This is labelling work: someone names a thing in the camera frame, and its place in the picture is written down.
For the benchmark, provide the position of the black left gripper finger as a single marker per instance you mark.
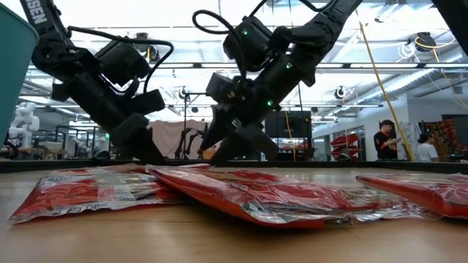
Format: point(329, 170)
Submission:
point(128, 155)
point(146, 148)

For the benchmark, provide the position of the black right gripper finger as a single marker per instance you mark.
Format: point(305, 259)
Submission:
point(215, 128)
point(230, 153)

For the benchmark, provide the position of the red popcorn bag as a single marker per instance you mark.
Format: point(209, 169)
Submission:
point(274, 201)
point(73, 193)
point(431, 195)
point(183, 166)

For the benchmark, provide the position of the dark background robot arm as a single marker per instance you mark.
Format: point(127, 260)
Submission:
point(186, 142)

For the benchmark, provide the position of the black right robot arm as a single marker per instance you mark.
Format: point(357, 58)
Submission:
point(311, 33)

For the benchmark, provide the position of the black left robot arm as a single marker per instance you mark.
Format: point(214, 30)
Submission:
point(51, 55)

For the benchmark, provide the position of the beige curtain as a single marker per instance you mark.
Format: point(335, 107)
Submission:
point(166, 137)

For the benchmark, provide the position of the black monitor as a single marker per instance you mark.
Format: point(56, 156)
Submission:
point(298, 126)

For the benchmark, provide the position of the teal plastic basket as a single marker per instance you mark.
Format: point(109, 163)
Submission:
point(14, 73)

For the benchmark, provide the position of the red stacked shelf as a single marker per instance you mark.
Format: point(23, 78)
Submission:
point(343, 140)

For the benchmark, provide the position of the person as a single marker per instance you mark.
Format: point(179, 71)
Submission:
point(384, 144)
point(426, 151)

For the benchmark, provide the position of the colourful patterned cloth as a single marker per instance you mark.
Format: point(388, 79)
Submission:
point(444, 135)

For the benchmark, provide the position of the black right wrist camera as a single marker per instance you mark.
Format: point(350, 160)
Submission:
point(221, 87)

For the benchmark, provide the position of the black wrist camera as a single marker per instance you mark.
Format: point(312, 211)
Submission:
point(221, 87)
point(146, 101)

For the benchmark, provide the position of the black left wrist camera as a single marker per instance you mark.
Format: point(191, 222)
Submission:
point(146, 101)

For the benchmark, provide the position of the black aluminium table frame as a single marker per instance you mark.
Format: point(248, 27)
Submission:
point(329, 164)

